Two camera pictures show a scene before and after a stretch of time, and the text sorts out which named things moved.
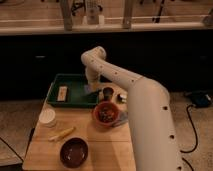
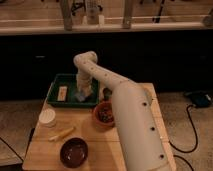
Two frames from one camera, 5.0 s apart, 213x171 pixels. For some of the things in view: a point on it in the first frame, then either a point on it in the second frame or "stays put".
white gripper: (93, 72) to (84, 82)
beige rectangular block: (62, 93) stays put
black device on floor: (200, 98) stays put
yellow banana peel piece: (62, 134) stays put
